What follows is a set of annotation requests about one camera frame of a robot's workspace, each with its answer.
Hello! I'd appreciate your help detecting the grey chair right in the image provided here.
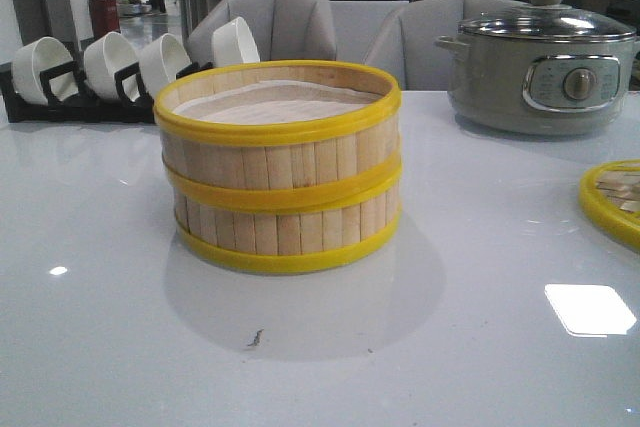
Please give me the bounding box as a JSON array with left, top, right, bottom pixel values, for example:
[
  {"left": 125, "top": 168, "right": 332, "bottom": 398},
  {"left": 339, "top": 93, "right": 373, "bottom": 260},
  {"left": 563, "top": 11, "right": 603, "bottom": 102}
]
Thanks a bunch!
[{"left": 363, "top": 0, "right": 521, "bottom": 91}]

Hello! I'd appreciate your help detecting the bamboo steamer lid yellow rim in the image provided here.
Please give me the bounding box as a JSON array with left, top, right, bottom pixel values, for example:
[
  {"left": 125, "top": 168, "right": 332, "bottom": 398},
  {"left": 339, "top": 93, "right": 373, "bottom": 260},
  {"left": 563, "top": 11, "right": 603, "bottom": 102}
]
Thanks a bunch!
[{"left": 578, "top": 159, "right": 639, "bottom": 251}]

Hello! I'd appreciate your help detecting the glass pot lid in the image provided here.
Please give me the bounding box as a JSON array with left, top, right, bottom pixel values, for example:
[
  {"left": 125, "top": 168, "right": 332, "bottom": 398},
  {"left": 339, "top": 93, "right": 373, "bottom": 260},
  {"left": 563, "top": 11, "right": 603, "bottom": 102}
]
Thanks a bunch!
[{"left": 459, "top": 0, "right": 636, "bottom": 42}]

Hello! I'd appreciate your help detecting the black bowl rack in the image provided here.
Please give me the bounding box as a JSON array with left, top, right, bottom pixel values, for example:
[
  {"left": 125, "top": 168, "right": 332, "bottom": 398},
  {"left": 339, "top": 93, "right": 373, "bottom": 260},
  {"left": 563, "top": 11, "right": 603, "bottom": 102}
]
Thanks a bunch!
[{"left": 0, "top": 61, "right": 214, "bottom": 124}]

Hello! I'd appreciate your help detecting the white bowl right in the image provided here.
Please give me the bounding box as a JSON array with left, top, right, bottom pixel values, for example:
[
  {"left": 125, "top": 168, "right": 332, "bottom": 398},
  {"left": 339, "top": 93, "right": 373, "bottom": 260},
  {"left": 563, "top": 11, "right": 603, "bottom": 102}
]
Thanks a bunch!
[{"left": 211, "top": 17, "right": 260, "bottom": 67}]

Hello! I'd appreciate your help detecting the red bin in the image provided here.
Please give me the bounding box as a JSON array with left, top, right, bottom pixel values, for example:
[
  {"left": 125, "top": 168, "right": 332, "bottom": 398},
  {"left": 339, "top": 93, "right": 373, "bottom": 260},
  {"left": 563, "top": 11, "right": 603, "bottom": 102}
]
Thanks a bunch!
[{"left": 88, "top": 0, "right": 120, "bottom": 39}]

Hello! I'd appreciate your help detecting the grey chair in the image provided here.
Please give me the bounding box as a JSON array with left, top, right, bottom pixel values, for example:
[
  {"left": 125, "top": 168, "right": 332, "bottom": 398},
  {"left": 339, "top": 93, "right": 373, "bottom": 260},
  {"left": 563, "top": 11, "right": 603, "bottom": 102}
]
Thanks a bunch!
[
  {"left": 185, "top": 0, "right": 337, "bottom": 64},
  {"left": 363, "top": 0, "right": 521, "bottom": 91}
]

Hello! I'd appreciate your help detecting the grey chair left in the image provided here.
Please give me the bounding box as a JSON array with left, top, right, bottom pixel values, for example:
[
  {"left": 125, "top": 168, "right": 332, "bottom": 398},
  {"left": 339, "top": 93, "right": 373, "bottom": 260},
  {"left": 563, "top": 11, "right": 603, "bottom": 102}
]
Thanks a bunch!
[{"left": 185, "top": 0, "right": 337, "bottom": 64}]

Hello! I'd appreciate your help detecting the bamboo steamer tier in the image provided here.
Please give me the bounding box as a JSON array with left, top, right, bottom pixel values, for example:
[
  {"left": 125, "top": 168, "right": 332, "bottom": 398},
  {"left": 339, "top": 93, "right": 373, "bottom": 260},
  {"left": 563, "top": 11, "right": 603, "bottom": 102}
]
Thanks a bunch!
[
  {"left": 154, "top": 60, "right": 401, "bottom": 213},
  {"left": 174, "top": 178, "right": 401, "bottom": 275}
]

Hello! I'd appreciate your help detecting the white bowl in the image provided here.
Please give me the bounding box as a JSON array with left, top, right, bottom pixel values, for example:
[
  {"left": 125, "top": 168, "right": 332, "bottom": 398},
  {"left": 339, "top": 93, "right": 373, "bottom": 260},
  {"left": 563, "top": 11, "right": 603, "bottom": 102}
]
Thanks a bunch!
[
  {"left": 11, "top": 36, "right": 73, "bottom": 105},
  {"left": 138, "top": 33, "right": 192, "bottom": 99},
  {"left": 84, "top": 31, "right": 138, "bottom": 101},
  {"left": 211, "top": 17, "right": 260, "bottom": 67}
]

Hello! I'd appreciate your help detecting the white bowl far left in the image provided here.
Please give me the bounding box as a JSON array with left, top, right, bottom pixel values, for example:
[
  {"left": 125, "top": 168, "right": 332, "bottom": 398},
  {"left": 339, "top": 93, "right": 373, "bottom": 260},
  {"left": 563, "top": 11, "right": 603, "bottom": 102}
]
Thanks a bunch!
[{"left": 11, "top": 36, "right": 73, "bottom": 105}]

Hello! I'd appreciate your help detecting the green electric cooking pot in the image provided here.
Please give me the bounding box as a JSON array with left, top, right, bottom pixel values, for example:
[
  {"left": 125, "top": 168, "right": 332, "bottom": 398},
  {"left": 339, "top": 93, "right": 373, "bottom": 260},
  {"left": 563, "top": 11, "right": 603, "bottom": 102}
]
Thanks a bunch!
[{"left": 433, "top": 31, "right": 640, "bottom": 137}]

